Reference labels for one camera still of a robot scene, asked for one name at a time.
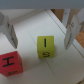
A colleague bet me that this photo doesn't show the white plastic box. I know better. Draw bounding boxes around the white plastic box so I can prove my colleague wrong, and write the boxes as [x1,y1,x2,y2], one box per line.
[0,7,84,84]

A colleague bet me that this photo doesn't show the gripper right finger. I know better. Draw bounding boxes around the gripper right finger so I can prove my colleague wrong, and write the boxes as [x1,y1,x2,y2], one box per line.
[64,12,84,51]

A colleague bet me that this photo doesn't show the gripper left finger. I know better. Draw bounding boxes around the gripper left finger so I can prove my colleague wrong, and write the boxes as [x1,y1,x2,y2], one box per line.
[0,11,20,50]

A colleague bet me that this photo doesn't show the yellow block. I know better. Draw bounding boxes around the yellow block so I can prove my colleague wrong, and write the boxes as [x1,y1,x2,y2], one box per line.
[36,34,56,61]

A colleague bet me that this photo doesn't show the pink block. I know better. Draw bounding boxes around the pink block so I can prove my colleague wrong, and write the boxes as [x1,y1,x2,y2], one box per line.
[0,51,24,77]

